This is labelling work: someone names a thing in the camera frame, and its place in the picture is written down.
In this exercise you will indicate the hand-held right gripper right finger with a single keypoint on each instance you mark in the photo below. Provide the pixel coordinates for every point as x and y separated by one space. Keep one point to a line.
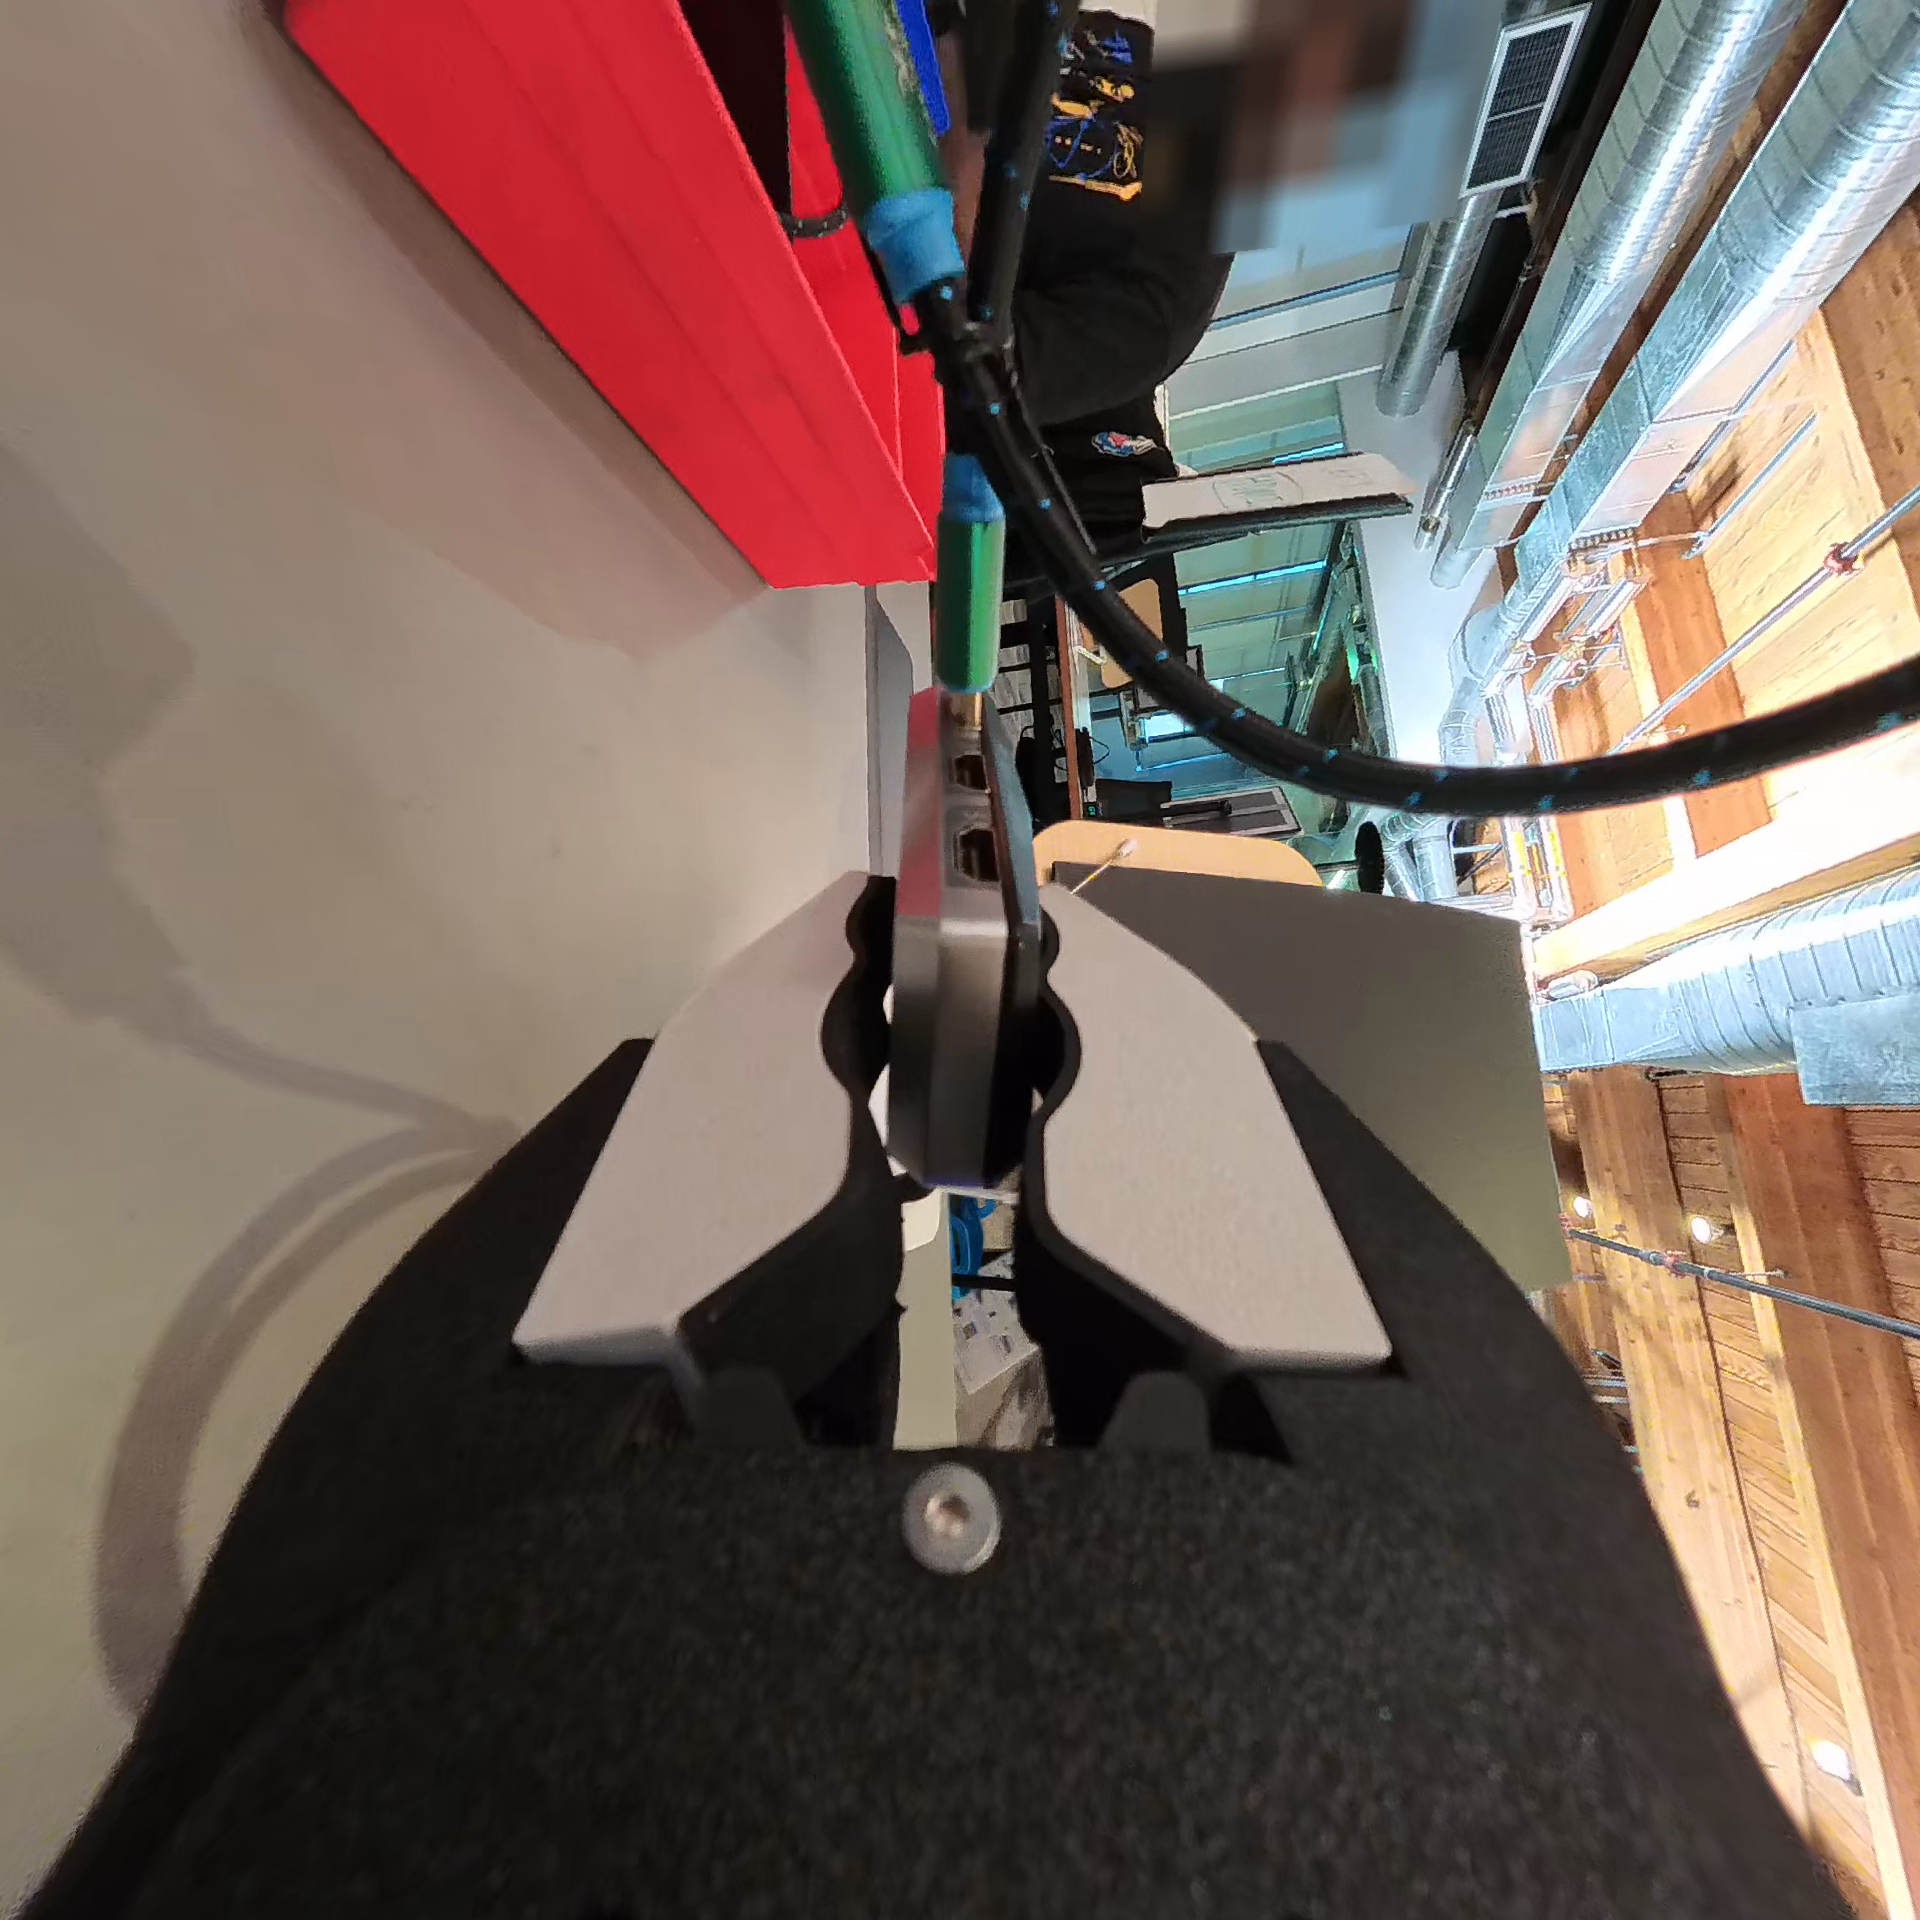
1200 1201

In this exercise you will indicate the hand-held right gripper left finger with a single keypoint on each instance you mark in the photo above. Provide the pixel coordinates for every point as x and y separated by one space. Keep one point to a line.
691 1230

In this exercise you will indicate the red plastic bin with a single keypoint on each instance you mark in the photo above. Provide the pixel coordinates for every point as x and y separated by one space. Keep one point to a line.
601 271

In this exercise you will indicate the tablet stand with dark board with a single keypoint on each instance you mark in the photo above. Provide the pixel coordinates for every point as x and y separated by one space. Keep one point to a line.
1352 1052

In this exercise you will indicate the white paper sign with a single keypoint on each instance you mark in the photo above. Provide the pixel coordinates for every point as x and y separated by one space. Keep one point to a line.
1276 498

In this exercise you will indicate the silver ventilation duct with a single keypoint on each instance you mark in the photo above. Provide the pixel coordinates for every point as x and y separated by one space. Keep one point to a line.
1739 991
1680 211

